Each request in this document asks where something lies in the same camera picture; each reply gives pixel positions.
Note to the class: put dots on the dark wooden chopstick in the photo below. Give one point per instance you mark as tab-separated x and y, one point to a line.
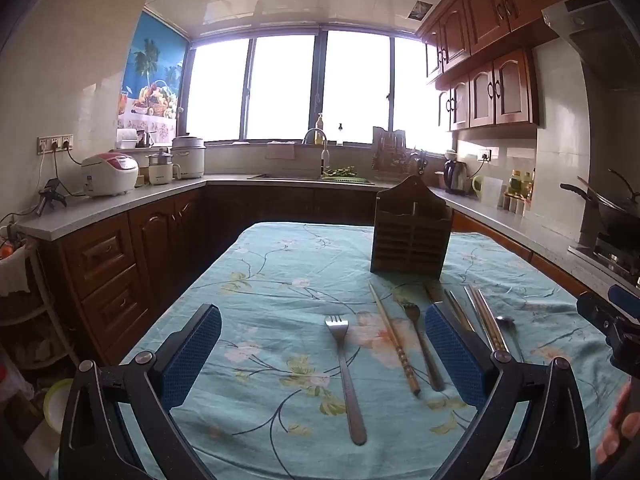
457	310

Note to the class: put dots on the gas stove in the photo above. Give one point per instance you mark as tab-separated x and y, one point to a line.
610	260

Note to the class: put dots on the large white steamer pot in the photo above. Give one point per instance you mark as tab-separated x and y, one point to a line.
187	157

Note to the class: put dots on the small electric cooking pot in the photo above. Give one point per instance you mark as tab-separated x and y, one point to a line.
160	167

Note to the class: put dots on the knife block with utensils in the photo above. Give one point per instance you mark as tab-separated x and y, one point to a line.
420	160

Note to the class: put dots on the white towel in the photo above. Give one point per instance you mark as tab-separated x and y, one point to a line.
280	151

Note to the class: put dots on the patterned wooden chopstick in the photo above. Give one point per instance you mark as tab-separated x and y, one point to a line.
392	332

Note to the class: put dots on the wooden wall cabinets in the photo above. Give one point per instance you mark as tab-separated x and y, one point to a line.
480	35

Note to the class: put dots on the long steel fork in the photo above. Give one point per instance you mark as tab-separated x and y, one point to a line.
345	375

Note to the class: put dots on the wooden utensil holder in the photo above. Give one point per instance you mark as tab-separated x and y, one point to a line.
410	240

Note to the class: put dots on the short steel fork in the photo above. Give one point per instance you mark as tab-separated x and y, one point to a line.
425	350

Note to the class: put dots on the green cup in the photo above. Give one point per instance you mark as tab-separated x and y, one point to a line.
477	186

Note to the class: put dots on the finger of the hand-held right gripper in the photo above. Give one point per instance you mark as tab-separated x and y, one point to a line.
625	302
597	312

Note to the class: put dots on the white rice cooker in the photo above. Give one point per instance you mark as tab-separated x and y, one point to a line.
110	172

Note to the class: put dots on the steel chopstick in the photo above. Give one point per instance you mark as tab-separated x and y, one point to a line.
477	310

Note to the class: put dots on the large kitchen window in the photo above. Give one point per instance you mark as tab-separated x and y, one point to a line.
285	85

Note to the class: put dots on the green vegetables in basket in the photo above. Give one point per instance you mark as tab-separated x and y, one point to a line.
340	173

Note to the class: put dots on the kitchen sink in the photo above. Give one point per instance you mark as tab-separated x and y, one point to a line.
300	177

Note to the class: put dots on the person's right hand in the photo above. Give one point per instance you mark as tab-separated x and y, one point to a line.
614	435

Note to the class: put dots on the grey kitchen countertop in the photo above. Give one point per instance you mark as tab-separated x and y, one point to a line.
150	191

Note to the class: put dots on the white box on sill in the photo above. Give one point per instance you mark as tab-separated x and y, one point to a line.
127	137

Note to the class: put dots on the white cloth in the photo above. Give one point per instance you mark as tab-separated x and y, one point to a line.
15	272

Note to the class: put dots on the green rimmed bowl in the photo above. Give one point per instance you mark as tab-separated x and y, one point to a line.
57	405

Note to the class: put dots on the steel spoon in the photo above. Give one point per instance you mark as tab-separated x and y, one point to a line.
506	321

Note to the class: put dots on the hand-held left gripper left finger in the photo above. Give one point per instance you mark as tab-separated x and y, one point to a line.
197	345

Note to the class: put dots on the ceiling vent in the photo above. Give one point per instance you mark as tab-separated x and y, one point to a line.
420	8

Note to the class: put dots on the black phone tripod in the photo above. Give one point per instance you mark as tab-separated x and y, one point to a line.
50	195

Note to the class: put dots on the yellow soap bottle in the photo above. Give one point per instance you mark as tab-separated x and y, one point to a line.
319	122

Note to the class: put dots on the fruit wall poster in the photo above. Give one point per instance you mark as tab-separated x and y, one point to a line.
150	80

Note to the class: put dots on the row of condiment bottles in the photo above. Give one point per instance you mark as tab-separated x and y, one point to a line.
520	187

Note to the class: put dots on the white plastic container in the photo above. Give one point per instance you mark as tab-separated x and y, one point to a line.
492	192

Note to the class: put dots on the wall outlet strip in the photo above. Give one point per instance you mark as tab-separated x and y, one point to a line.
55	144

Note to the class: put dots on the steel kitchen faucet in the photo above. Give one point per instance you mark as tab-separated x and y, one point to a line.
324	152

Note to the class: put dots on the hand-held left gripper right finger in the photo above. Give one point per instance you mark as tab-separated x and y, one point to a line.
450	350

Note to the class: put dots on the wooden dish rack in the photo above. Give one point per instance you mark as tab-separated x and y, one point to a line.
390	152

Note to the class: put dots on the steel electric kettle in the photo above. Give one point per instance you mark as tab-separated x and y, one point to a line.
455	175

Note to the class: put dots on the wooden base cabinets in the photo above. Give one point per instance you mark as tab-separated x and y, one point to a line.
115	260

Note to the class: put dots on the black wok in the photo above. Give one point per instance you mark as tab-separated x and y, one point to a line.
615	215

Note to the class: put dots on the white shelf rack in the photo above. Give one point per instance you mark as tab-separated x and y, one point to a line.
45	320

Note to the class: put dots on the single wall outlet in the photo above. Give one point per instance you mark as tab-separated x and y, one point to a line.
484	153

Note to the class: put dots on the teal floral tablecloth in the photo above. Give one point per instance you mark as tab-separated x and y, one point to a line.
280	310

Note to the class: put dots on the pink container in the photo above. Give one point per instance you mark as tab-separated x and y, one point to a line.
439	178

